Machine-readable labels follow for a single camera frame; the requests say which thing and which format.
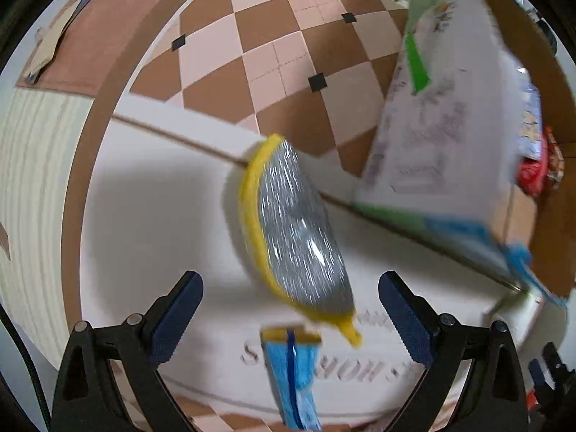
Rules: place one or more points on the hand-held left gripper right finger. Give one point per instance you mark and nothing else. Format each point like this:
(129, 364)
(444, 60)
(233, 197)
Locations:
(406, 321)

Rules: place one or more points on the yellow and grey sponge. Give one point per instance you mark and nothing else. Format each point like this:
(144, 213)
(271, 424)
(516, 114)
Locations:
(297, 229)

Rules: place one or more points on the brown cardboard tag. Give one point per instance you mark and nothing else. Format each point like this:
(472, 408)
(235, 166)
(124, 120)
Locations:
(54, 38)

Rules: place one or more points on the cream ribbed blanket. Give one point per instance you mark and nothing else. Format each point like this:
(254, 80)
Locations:
(31, 216)

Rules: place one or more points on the blue printed packet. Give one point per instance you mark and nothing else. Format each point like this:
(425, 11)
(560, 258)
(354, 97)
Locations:
(532, 117)

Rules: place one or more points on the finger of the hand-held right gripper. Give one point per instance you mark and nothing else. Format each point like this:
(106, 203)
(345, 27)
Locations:
(546, 382)

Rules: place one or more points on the pink and brown checkered mat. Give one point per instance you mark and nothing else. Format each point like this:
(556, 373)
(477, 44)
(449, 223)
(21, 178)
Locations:
(279, 49)

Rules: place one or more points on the white printed product box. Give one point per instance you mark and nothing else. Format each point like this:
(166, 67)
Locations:
(443, 135)

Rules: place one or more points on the cardboard box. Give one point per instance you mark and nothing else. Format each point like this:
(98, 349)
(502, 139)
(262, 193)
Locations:
(517, 22)

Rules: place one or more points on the red snack packet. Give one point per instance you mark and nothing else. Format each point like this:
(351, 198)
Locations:
(537, 168)

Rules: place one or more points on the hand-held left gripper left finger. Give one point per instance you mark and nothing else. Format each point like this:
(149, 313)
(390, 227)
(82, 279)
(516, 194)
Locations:
(176, 321)

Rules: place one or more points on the white storage box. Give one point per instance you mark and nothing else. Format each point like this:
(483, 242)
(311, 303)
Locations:
(171, 216)

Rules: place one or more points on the blue cloth pack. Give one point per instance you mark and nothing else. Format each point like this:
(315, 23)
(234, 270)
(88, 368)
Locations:
(290, 378)

